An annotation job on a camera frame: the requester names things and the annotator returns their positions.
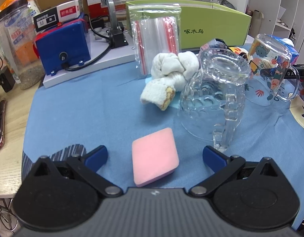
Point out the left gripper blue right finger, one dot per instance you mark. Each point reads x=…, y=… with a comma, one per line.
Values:
x=214, y=159

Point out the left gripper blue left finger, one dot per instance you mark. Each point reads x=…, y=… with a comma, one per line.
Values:
x=95, y=159

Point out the pink sponge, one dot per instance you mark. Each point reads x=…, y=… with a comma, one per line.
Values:
x=154, y=156

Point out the purple patterned cloth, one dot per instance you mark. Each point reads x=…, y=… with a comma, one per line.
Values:
x=213, y=44

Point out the white knotted towel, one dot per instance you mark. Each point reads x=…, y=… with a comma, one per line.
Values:
x=169, y=75

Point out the clear zip bag pack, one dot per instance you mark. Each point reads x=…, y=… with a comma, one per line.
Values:
x=154, y=29

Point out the blue Vinda tissue pack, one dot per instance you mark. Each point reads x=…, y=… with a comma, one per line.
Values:
x=290, y=46

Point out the cartoon printed glass mug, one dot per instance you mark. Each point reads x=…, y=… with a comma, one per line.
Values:
x=269, y=61

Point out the blue table mat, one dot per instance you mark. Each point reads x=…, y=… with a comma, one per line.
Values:
x=104, y=108

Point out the textured clear glass mug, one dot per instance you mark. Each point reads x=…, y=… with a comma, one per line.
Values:
x=213, y=101

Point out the white shelf unit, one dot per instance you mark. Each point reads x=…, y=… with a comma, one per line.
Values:
x=284, y=19

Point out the beige thermos bottle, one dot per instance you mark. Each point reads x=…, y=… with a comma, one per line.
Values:
x=256, y=23

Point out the green cardboard box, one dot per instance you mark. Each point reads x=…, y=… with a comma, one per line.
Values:
x=199, y=22

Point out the blue power supply box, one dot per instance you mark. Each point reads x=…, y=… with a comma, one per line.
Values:
x=65, y=45

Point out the black power adapter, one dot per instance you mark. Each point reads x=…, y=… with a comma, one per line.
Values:
x=7, y=81

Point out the black white pen box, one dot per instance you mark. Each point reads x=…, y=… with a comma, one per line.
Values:
x=54, y=16

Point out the tall clear plastic jar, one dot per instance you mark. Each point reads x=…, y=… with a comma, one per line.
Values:
x=17, y=40

